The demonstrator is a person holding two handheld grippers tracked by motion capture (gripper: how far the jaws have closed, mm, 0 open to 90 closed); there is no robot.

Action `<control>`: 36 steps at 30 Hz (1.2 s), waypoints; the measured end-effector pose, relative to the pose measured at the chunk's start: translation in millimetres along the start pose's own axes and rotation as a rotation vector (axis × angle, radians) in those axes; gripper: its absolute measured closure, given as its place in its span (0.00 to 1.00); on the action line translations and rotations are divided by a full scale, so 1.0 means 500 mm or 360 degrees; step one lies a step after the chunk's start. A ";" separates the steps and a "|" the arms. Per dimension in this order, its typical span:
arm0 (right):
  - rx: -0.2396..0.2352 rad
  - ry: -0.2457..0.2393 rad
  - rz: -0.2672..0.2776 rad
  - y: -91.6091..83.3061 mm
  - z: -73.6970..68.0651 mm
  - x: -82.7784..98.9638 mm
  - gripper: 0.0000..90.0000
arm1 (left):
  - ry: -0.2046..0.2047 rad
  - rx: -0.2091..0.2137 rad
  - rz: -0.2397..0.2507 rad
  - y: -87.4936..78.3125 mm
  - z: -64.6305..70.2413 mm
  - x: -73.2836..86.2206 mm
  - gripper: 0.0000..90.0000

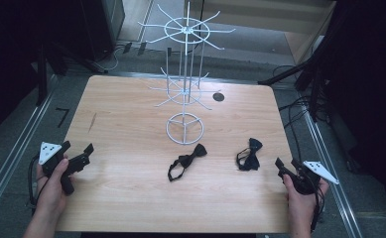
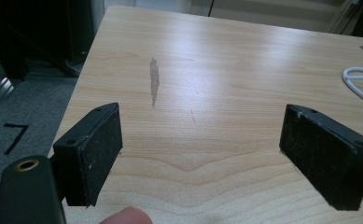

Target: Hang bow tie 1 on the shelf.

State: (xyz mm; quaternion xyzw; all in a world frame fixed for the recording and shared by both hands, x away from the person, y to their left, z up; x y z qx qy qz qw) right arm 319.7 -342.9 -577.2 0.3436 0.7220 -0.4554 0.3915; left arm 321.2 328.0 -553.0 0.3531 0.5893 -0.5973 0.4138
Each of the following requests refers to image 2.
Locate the black cabinet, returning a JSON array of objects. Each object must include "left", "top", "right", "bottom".
[{"left": 29, "top": 0, "right": 105, "bottom": 68}]

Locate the black tape floor mark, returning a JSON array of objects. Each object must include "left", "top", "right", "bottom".
[{"left": 3, "top": 123, "right": 30, "bottom": 156}]

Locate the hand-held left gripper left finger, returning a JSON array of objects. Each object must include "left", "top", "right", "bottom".
[{"left": 52, "top": 102, "right": 124, "bottom": 207}]

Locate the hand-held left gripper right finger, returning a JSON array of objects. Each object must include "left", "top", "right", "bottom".
[{"left": 278, "top": 104, "right": 363, "bottom": 212}]

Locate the white wire display rack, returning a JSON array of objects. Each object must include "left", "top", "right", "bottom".
[{"left": 342, "top": 66, "right": 363, "bottom": 110}]

